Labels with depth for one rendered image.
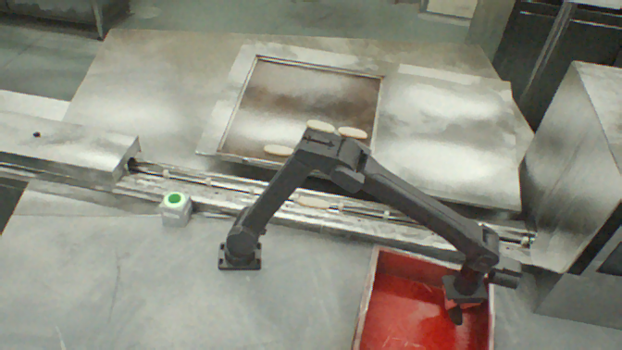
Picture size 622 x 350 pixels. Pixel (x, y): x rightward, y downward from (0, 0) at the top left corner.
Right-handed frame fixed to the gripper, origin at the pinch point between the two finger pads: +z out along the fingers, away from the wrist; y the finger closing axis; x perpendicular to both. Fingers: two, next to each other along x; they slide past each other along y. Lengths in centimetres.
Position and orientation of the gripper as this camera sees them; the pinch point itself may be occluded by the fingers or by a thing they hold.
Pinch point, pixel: (454, 306)
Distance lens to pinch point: 132.8
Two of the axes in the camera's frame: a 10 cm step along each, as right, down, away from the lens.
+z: -0.8, 7.2, 6.9
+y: 9.9, 0.0, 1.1
